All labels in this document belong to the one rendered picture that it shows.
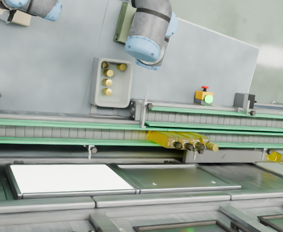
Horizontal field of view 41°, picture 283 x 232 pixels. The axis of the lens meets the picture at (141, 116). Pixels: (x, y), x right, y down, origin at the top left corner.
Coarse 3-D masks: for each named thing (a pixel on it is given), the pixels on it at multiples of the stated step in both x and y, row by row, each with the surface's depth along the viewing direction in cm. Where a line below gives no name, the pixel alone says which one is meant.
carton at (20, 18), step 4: (0, 12) 154; (16, 12) 156; (20, 12) 157; (16, 16) 156; (20, 16) 157; (24, 16) 158; (28, 16) 158; (12, 20) 156; (16, 20) 157; (20, 20) 157; (24, 20) 158; (28, 20) 159; (20, 24) 164; (24, 24) 159; (28, 24) 159
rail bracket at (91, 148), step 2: (84, 146) 171; (86, 146) 171; (88, 146) 165; (90, 146) 165; (92, 146) 165; (88, 148) 165; (90, 148) 164; (92, 148) 161; (94, 148) 161; (96, 148) 162; (88, 150) 165; (90, 150) 162; (92, 150) 161; (94, 150) 161; (96, 150) 162; (88, 152) 166; (90, 152) 166; (92, 152) 161; (94, 152) 162; (88, 154) 166; (90, 154) 166; (88, 156) 166; (90, 156) 166; (88, 158) 166; (90, 158) 167
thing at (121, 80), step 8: (112, 64) 184; (128, 64) 182; (120, 72) 186; (128, 72) 183; (112, 80) 185; (120, 80) 187; (128, 80) 182; (96, 88) 175; (112, 88) 186; (120, 88) 188; (128, 88) 182; (96, 96) 175; (104, 96) 185; (112, 96) 186; (120, 96) 188; (128, 96) 182; (104, 104) 178; (112, 104) 180; (120, 104) 183; (128, 104) 183
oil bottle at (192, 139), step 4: (176, 132) 184; (180, 132) 184; (184, 132) 186; (184, 136) 177; (188, 136) 176; (192, 136) 177; (192, 140) 173; (196, 140) 173; (192, 144) 173; (196, 148) 174
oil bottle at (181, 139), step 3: (168, 132) 181; (171, 132) 183; (174, 132) 184; (177, 135) 176; (180, 135) 177; (180, 138) 171; (183, 138) 171; (186, 138) 172; (180, 141) 170; (183, 141) 170; (186, 141) 171
